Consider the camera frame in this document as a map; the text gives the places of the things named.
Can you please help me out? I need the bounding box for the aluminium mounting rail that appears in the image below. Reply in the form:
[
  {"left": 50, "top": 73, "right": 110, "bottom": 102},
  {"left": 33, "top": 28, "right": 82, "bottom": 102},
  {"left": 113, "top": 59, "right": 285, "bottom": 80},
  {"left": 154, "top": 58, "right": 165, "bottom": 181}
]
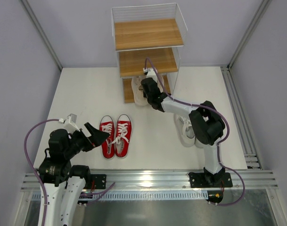
[{"left": 20, "top": 168, "right": 279, "bottom": 192}]

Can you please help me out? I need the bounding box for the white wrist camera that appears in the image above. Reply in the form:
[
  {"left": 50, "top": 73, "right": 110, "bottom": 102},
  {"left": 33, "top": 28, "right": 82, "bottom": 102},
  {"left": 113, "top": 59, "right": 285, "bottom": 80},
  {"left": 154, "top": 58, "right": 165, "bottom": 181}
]
[
  {"left": 58, "top": 113, "right": 80, "bottom": 134},
  {"left": 143, "top": 68, "right": 156, "bottom": 78}
]

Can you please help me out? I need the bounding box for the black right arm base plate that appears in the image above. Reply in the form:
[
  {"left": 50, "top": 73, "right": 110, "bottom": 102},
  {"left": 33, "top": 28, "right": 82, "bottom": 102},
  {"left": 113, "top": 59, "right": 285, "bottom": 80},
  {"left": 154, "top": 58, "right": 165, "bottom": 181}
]
[{"left": 189, "top": 172, "right": 233, "bottom": 188}]

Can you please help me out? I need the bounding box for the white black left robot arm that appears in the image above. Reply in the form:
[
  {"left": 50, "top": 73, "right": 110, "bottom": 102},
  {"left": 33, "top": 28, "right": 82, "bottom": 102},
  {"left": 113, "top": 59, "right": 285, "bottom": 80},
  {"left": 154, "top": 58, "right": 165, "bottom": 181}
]
[{"left": 38, "top": 123, "right": 110, "bottom": 226}]

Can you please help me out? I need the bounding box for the wooden wire shoe shelf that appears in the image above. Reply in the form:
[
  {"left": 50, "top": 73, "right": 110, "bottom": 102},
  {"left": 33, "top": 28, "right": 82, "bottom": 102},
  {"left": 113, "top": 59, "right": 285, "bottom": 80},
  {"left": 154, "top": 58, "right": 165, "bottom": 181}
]
[{"left": 111, "top": 3, "right": 188, "bottom": 104}]

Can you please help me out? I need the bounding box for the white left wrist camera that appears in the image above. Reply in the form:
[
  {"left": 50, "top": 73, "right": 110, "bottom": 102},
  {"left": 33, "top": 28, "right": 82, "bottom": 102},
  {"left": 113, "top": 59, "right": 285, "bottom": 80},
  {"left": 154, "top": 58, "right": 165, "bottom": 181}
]
[{"left": 58, "top": 113, "right": 80, "bottom": 134}]

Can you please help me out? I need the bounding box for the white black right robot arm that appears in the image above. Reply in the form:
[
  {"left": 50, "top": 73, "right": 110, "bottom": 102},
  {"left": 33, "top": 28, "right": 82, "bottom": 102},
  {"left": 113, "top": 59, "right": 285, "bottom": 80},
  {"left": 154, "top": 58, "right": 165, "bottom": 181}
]
[{"left": 141, "top": 78, "right": 225, "bottom": 186}]

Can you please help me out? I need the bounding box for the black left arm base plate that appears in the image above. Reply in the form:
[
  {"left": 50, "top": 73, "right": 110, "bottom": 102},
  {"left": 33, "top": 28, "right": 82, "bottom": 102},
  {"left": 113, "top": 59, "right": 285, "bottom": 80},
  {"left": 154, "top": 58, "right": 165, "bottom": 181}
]
[{"left": 84, "top": 174, "right": 107, "bottom": 190}]

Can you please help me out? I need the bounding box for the beige platform sneaker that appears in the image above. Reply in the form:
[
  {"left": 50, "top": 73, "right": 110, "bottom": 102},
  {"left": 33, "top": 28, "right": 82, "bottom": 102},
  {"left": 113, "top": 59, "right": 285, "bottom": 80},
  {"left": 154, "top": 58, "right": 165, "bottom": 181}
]
[
  {"left": 156, "top": 74, "right": 164, "bottom": 93},
  {"left": 131, "top": 76, "right": 148, "bottom": 106}
]

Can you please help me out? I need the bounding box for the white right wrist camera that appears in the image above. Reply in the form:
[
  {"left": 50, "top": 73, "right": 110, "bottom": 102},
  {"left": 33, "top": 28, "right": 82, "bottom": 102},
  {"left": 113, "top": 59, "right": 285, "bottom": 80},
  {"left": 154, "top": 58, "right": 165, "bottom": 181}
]
[{"left": 143, "top": 68, "right": 156, "bottom": 78}]

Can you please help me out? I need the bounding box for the red canvas sneaker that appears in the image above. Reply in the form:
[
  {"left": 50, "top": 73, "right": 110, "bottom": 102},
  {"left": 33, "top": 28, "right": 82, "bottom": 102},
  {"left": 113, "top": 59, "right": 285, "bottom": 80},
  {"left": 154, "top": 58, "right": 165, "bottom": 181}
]
[
  {"left": 99, "top": 115, "right": 115, "bottom": 160},
  {"left": 112, "top": 114, "right": 132, "bottom": 158}
]

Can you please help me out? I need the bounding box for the white grey sneaker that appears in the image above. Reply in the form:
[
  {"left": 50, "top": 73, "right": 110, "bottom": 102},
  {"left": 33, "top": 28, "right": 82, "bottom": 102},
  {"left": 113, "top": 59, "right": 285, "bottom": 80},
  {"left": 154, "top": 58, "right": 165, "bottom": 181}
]
[
  {"left": 173, "top": 114, "right": 195, "bottom": 147},
  {"left": 195, "top": 138, "right": 204, "bottom": 149}
]

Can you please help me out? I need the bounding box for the white slotted cable duct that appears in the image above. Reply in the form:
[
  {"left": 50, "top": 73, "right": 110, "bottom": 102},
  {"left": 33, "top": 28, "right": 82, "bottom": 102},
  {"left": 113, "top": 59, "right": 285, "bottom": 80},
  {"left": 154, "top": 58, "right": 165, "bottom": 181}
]
[{"left": 31, "top": 190, "right": 209, "bottom": 202}]

